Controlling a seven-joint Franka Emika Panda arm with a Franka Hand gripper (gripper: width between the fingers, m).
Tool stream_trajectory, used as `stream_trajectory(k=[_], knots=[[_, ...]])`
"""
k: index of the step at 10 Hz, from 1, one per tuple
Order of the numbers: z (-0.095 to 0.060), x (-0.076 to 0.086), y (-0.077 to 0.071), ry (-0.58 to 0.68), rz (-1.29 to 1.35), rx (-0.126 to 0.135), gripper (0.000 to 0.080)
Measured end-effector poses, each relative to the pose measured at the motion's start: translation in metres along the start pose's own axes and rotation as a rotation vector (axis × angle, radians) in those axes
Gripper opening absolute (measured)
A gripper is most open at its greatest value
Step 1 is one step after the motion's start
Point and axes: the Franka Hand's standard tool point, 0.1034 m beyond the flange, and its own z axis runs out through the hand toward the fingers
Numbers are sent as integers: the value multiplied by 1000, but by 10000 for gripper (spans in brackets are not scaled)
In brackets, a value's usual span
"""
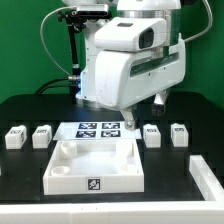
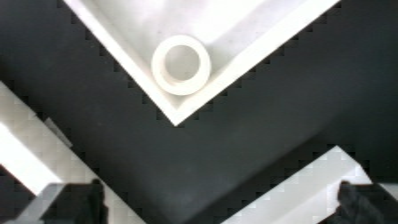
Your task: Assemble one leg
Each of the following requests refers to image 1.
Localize black camera on stand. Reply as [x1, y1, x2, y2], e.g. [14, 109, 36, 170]
[58, 4, 112, 22]

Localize white sheet with tags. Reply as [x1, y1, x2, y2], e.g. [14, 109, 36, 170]
[53, 121, 141, 141]

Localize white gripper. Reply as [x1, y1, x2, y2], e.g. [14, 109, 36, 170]
[95, 40, 186, 130]

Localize black camera stand pole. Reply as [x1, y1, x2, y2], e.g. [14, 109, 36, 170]
[67, 23, 81, 95]

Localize white square tabletop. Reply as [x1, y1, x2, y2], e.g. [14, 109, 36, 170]
[43, 139, 144, 195]

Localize black cables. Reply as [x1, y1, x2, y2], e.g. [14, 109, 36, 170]
[34, 77, 81, 96]

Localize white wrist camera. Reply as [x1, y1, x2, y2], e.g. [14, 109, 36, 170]
[95, 17, 167, 52]

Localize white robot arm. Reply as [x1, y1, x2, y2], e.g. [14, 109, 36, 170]
[62, 0, 186, 130]

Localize white obstacle fence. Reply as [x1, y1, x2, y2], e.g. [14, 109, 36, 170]
[0, 155, 224, 224]

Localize grey cable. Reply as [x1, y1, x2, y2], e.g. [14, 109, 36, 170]
[39, 5, 78, 78]

